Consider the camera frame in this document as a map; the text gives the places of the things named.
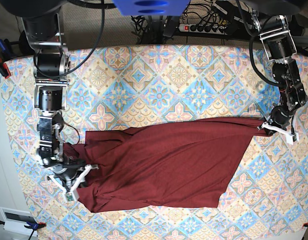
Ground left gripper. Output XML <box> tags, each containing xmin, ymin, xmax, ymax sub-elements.
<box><xmin>257</xmin><ymin>106</ymin><xmax>296</xmax><ymax>136</ymax></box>

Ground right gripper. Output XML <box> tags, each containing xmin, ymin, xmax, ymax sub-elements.
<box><xmin>47</xmin><ymin>160</ymin><xmax>99</xmax><ymax>194</ymax></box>

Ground dark red t-shirt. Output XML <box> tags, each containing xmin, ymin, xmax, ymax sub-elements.
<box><xmin>64</xmin><ymin>117</ymin><xmax>267</xmax><ymax>213</ymax></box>

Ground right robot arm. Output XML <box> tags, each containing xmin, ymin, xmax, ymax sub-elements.
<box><xmin>22</xmin><ymin>0</ymin><xmax>97</xmax><ymax>201</ymax></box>

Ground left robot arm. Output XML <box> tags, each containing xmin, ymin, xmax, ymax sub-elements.
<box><xmin>249</xmin><ymin>10</ymin><xmax>308</xmax><ymax>142</ymax></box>

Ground patterned tile tablecloth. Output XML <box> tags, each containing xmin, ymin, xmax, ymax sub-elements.
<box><xmin>0</xmin><ymin>45</ymin><xmax>308</xmax><ymax>240</ymax></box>

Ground blue clamp lower left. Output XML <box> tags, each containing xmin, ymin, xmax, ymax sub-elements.
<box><xmin>0</xmin><ymin>220</ymin><xmax>46</xmax><ymax>240</ymax></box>

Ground white power strip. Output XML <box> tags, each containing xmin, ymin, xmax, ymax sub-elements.
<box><xmin>178</xmin><ymin>23</ymin><xmax>226</xmax><ymax>35</ymax></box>

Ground black round stool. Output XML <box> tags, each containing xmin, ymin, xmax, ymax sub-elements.
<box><xmin>18</xmin><ymin>31</ymin><xmax>31</xmax><ymax>56</ymax></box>

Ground black orange clamp left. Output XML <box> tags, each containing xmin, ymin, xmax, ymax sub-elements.
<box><xmin>0</xmin><ymin>58</ymin><xmax>11</xmax><ymax>79</ymax></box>

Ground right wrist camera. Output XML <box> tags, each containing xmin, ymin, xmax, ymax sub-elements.
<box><xmin>64</xmin><ymin>192</ymin><xmax>77</xmax><ymax>202</ymax></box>

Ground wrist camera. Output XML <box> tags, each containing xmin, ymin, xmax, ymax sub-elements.
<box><xmin>286</xmin><ymin>132</ymin><xmax>300</xmax><ymax>145</ymax></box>
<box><xmin>64</xmin><ymin>192</ymin><xmax>77</xmax><ymax>202</ymax></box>

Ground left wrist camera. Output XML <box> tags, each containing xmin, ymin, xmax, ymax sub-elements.
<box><xmin>286</xmin><ymin>132</ymin><xmax>300</xmax><ymax>145</ymax></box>

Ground white wall vent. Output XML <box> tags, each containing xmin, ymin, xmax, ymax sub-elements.
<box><xmin>0</xmin><ymin>206</ymin><xmax>35</xmax><ymax>237</ymax></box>

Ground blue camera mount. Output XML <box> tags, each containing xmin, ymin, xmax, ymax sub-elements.
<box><xmin>113</xmin><ymin>0</ymin><xmax>190</xmax><ymax>16</ymax></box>

